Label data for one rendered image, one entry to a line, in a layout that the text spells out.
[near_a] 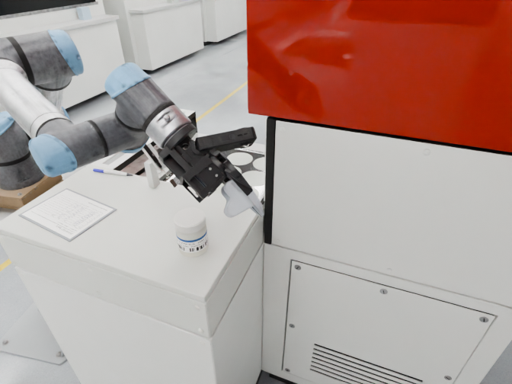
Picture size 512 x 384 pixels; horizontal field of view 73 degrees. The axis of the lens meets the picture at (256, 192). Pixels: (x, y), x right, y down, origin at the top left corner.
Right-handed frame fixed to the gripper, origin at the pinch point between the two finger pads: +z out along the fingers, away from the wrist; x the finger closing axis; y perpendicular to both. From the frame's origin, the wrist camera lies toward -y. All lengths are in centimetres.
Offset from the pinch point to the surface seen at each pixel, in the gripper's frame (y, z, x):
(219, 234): 6.0, -0.4, -24.5
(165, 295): 24.3, 0.5, -18.1
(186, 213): 9.0, -9.4, -16.9
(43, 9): -60, -285, -315
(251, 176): -20, -5, -53
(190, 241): 12.8, -4.2, -16.5
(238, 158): -24, -13, -64
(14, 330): 97, -29, -139
